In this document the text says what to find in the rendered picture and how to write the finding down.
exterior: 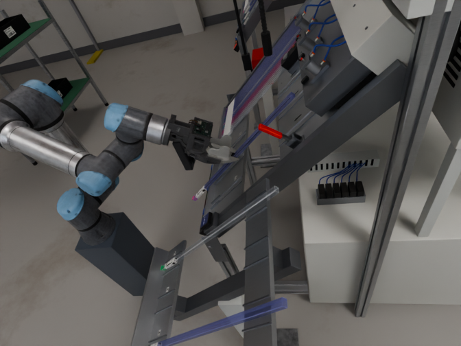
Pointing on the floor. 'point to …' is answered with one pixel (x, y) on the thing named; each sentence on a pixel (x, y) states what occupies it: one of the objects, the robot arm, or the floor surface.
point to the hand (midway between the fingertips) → (234, 157)
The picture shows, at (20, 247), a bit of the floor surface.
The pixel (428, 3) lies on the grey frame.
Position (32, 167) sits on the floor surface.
